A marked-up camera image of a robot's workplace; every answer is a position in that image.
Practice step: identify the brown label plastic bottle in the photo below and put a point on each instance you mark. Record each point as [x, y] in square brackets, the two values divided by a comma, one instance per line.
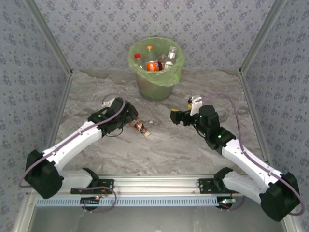
[141, 128]

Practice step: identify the clear bottle green label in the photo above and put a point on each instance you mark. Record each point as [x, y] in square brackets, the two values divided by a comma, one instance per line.
[170, 62]

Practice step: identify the orange label plastic bottle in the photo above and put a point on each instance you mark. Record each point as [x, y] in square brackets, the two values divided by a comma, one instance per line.
[152, 65]

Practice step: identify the clear bottle red cap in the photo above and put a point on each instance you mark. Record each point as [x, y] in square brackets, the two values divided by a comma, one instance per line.
[138, 58]

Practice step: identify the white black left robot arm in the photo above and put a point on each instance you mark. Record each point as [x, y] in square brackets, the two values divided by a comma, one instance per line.
[70, 145]

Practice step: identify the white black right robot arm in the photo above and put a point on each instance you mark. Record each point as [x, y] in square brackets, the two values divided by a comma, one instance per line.
[251, 159]

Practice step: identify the green plastic bin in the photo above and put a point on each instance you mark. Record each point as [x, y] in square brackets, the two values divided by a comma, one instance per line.
[154, 91]

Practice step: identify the green plastic bin liner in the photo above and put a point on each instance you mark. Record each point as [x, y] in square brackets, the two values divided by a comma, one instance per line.
[157, 78]

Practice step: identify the small black circuit board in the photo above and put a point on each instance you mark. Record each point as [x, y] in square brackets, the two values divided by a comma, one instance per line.
[227, 201]
[89, 201]

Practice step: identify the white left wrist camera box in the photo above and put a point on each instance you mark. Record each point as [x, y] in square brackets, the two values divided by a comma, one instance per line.
[108, 101]

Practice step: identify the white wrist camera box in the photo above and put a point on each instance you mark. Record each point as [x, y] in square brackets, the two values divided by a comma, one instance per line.
[108, 101]
[195, 102]

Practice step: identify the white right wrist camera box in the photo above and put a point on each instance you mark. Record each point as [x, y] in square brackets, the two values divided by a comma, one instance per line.
[195, 102]

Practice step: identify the aluminium table edge rail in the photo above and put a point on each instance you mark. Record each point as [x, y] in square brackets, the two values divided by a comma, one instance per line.
[62, 101]
[252, 101]

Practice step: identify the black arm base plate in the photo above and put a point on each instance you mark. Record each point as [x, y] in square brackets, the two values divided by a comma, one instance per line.
[205, 187]
[103, 181]

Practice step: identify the aluminium profile rail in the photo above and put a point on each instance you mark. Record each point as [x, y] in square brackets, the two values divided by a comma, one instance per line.
[154, 184]

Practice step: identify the aluminium frame post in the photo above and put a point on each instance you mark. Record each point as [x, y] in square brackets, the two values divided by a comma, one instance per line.
[261, 36]
[49, 36]

